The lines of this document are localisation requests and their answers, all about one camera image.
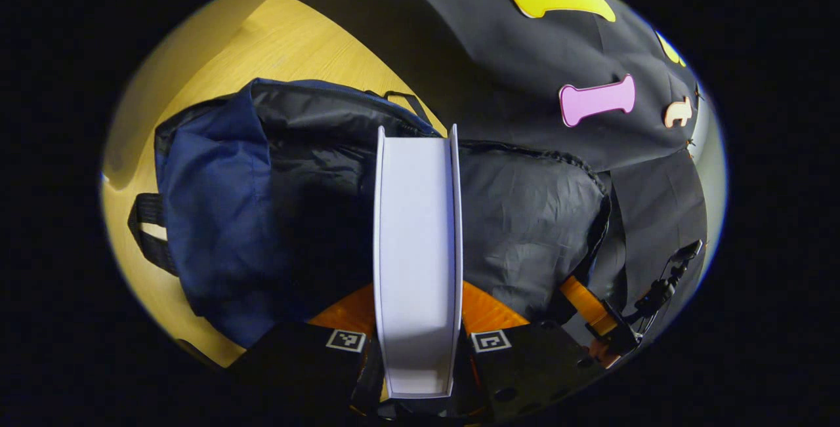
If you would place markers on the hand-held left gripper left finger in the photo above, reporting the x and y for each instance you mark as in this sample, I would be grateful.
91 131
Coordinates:
302 368

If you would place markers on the black backdrop cloth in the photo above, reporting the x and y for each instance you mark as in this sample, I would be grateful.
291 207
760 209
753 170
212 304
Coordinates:
525 53

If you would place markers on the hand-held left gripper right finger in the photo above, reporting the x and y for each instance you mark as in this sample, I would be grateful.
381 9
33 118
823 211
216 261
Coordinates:
531 368

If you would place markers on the blue schoolbag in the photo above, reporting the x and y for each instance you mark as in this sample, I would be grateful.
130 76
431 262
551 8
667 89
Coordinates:
223 217

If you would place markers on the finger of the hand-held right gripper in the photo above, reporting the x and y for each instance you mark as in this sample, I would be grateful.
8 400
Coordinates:
604 353
584 302

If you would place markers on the white book with grey print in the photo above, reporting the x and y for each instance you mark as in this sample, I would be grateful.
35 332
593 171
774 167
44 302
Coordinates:
417 250

